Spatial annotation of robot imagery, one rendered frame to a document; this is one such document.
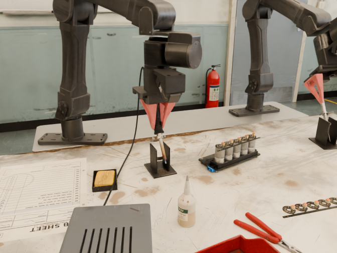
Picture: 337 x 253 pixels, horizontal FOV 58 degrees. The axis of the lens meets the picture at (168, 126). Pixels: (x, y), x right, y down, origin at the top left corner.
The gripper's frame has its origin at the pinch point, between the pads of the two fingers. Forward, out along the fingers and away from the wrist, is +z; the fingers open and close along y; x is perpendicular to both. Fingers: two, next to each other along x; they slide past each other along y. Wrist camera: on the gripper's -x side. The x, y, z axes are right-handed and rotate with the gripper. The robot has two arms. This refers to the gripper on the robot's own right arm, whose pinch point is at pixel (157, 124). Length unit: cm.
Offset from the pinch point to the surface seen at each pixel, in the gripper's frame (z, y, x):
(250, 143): 6.8, 24.2, -5.6
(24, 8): -25, -31, 255
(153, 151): 5.9, -1.8, -2.2
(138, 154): 11.5, -2.4, 8.4
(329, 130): 7, 53, -5
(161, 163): 11.0, 1.2, 0.2
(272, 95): 78, 245, 232
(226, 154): 7.7, 15.9, -7.1
